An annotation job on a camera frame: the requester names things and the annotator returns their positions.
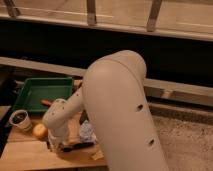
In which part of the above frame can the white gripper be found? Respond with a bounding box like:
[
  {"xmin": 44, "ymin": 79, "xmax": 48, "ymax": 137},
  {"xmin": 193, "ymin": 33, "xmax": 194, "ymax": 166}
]
[{"xmin": 48, "ymin": 131, "xmax": 69, "ymax": 152}]

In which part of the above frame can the black handled brush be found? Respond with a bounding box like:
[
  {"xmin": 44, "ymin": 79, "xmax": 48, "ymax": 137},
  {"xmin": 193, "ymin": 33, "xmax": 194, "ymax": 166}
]
[{"xmin": 55, "ymin": 142, "xmax": 94, "ymax": 153}]

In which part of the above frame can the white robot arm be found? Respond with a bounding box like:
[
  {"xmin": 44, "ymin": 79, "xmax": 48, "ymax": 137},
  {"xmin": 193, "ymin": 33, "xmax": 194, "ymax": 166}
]
[{"xmin": 43, "ymin": 50, "xmax": 169, "ymax": 171}]

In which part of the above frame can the red yellow apple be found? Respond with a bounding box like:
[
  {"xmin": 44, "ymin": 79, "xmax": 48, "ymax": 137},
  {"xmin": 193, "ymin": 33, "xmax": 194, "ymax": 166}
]
[{"xmin": 32, "ymin": 123, "xmax": 48, "ymax": 139}]

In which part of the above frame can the crumpled grey cloth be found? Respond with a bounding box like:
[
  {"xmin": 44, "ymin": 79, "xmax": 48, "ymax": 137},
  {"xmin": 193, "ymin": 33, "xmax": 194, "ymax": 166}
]
[{"xmin": 78, "ymin": 120, "xmax": 97, "ymax": 143}]

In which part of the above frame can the wooden cutting board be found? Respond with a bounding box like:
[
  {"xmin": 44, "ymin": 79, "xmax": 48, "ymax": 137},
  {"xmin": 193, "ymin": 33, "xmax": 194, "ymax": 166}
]
[{"xmin": 0, "ymin": 78, "xmax": 108, "ymax": 168}]

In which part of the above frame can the orange carrot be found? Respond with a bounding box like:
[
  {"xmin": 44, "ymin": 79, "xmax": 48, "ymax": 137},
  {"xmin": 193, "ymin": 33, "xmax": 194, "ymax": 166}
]
[{"xmin": 40, "ymin": 99, "xmax": 52, "ymax": 107}]

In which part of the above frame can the yellow banana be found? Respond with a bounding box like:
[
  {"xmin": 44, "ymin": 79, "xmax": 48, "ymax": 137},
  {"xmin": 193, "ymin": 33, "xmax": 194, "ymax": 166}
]
[{"xmin": 91, "ymin": 150, "xmax": 104, "ymax": 160}]

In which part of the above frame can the white paper cup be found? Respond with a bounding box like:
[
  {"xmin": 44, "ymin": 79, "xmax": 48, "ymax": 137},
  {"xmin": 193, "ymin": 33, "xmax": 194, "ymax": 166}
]
[{"xmin": 9, "ymin": 110, "xmax": 32, "ymax": 131}]

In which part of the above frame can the green plastic tray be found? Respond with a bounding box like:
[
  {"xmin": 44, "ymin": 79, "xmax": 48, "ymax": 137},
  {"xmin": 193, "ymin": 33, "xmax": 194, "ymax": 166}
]
[{"xmin": 12, "ymin": 77, "xmax": 74, "ymax": 114}]

